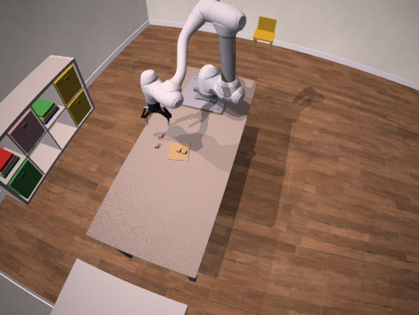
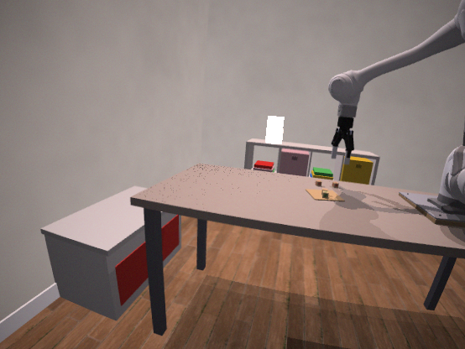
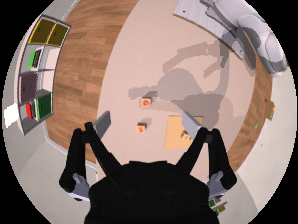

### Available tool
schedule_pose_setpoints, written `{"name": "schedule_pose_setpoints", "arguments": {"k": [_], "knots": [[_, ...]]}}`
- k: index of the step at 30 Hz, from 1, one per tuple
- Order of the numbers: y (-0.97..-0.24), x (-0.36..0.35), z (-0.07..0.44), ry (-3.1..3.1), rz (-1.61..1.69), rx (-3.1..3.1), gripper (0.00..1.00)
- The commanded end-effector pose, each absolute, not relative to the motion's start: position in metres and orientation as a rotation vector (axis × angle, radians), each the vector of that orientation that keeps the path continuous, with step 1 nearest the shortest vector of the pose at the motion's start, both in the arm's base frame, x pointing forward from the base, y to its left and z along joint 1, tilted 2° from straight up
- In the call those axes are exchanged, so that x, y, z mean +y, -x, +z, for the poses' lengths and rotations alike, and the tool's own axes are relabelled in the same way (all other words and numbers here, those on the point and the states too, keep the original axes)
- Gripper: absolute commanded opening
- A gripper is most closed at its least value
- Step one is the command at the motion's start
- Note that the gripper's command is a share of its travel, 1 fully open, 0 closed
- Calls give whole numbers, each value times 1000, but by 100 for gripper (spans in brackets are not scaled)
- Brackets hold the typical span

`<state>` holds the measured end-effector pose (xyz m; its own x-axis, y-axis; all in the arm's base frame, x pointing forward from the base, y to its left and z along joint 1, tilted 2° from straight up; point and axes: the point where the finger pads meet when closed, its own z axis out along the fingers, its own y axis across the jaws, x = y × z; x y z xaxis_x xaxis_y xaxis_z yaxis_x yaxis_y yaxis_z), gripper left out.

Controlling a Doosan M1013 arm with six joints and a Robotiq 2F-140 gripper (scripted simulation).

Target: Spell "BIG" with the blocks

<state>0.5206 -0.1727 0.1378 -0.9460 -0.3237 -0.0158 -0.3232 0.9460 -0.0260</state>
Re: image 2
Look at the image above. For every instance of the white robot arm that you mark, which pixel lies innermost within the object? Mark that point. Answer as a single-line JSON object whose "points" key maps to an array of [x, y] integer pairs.
{"points": [[346, 86]]}

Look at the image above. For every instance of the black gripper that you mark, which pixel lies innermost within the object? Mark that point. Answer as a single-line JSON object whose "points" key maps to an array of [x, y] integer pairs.
{"points": [[345, 123]]}

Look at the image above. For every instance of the tan square mat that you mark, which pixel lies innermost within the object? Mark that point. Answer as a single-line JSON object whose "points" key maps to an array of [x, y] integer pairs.
{"points": [[316, 195]]}

